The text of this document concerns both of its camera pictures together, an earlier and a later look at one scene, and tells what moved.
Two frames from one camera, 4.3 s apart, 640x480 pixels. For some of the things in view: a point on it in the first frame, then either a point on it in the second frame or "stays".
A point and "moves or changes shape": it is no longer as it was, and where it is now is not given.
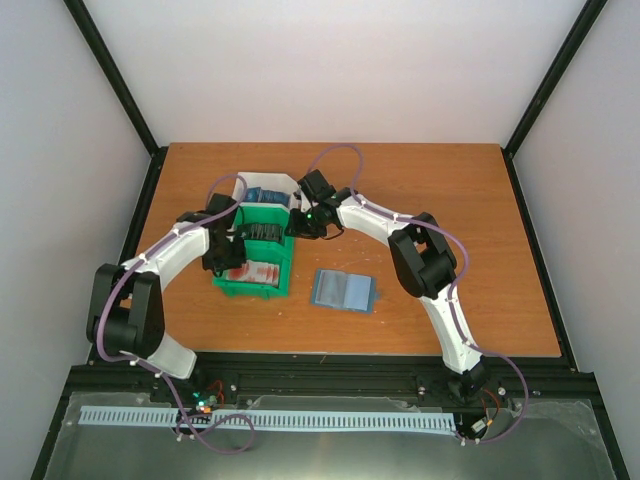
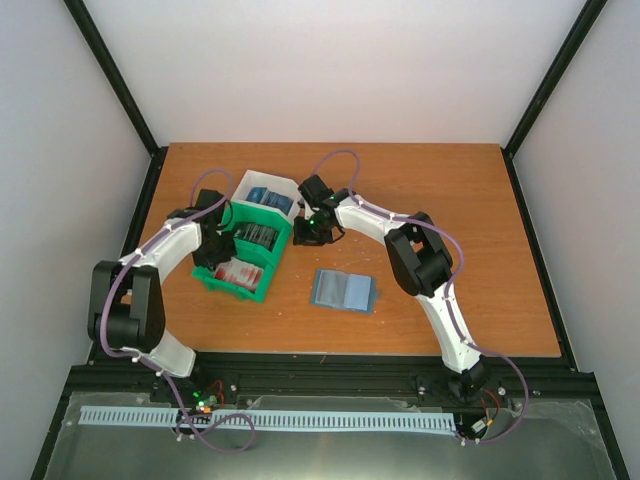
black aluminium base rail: x=518 y=377 stays
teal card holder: x=344 y=290 stays
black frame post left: x=97 y=42 stays
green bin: x=275 y=252 moves or changes shape
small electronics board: x=203 y=404 stays
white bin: x=266 y=188 moves or changes shape
